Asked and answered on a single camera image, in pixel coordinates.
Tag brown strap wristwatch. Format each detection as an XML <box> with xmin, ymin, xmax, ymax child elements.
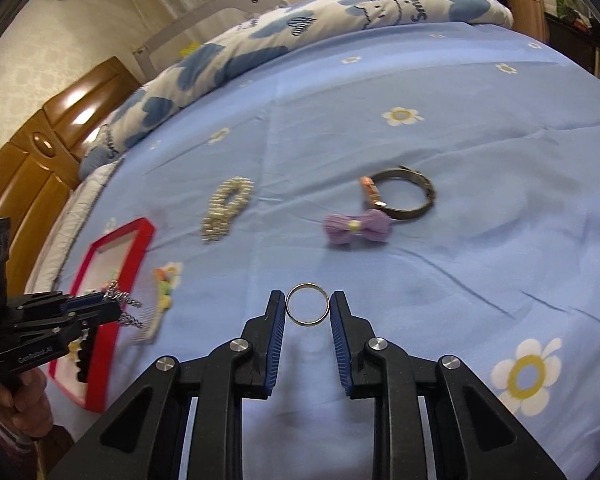
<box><xmin>358</xmin><ymin>166</ymin><xmax>436</xmax><ymax>221</ymax></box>

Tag clear hair comb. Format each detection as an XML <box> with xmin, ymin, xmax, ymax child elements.
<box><xmin>130</xmin><ymin>262</ymin><xmax>183</xmax><ymax>344</ymax></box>

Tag pearl bead bracelet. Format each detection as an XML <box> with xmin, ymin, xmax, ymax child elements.
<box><xmin>200</xmin><ymin>175</ymin><xmax>256</xmax><ymax>243</ymax></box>

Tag wooden headboard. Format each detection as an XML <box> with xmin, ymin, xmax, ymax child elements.
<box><xmin>0</xmin><ymin>56</ymin><xmax>140</xmax><ymax>296</ymax></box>

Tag gold ring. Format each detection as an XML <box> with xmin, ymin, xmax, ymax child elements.
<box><xmin>284</xmin><ymin>282</ymin><xmax>333</xmax><ymax>328</ymax></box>

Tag blue floral bedsheet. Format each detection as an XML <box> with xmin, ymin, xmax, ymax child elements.
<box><xmin>45</xmin><ymin>23</ymin><xmax>600</xmax><ymax>479</ymax></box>

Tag red shallow box tray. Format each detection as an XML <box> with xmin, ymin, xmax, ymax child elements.
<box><xmin>48</xmin><ymin>218</ymin><xmax>155</xmax><ymax>413</ymax></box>

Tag purple bow hair clip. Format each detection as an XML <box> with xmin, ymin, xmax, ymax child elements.
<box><xmin>323</xmin><ymin>209</ymin><xmax>391</xmax><ymax>246</ymax></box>

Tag black scrunchie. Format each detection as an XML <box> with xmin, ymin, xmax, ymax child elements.
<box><xmin>76</xmin><ymin>338</ymin><xmax>94</xmax><ymax>382</ymax></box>

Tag cluttered dark side table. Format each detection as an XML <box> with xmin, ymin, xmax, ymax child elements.
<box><xmin>545</xmin><ymin>13</ymin><xmax>600</xmax><ymax>79</ymax></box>

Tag silver chain bracelet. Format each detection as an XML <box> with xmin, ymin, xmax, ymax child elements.
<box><xmin>104</xmin><ymin>279</ymin><xmax>145</xmax><ymax>331</ymax></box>

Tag person's left hand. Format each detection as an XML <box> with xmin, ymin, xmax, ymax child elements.
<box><xmin>0</xmin><ymin>368</ymin><xmax>54</xmax><ymax>439</ymax></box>

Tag blue heart patterned duvet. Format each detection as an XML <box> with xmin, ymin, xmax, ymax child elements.
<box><xmin>79</xmin><ymin>0</ymin><xmax>514</xmax><ymax>179</ymax></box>

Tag yellow hair claw clip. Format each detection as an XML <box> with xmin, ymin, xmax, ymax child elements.
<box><xmin>66</xmin><ymin>337</ymin><xmax>83</xmax><ymax>363</ymax></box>

